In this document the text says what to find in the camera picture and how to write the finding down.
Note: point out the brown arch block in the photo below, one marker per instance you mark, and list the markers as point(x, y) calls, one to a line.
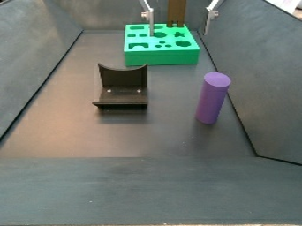
point(176, 13)

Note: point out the purple cylinder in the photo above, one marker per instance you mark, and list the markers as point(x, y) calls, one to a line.
point(213, 94)

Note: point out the green shape sorter board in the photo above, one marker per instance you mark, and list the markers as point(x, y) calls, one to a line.
point(170, 46)

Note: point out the black curved stand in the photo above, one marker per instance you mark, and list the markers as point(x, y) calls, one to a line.
point(123, 86)

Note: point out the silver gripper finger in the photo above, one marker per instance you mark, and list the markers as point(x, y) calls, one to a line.
point(148, 14)
point(212, 13)

